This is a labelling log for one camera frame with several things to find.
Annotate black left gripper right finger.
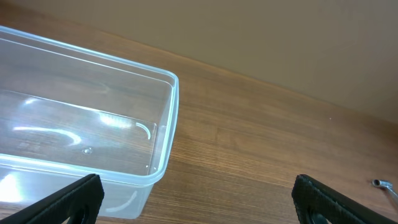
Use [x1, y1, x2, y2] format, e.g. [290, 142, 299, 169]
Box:
[292, 174, 397, 224]

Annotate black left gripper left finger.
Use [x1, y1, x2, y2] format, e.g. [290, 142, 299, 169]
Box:
[1, 174, 104, 224]

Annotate silver wrench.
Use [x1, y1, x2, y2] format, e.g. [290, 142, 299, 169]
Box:
[371, 179, 398, 205]

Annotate clear plastic container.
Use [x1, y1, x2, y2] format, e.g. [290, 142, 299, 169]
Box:
[1, 27, 179, 220]

